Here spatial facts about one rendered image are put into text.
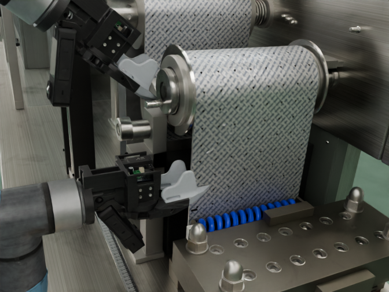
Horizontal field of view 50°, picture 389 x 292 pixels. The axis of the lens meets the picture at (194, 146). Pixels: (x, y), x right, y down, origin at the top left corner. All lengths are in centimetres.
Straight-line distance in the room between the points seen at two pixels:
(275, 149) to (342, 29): 26
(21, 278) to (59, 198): 13
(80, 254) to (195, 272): 32
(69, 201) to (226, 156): 26
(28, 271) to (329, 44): 66
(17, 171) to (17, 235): 60
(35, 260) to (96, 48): 31
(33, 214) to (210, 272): 27
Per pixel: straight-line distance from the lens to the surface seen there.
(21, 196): 62
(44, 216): 61
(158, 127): 71
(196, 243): 66
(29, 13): 60
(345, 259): 72
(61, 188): 62
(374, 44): 79
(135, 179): 61
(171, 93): 65
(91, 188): 62
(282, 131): 75
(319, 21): 89
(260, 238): 72
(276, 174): 78
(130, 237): 69
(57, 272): 86
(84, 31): 63
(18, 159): 128
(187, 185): 67
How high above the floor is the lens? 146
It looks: 25 degrees down
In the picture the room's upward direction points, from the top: 3 degrees clockwise
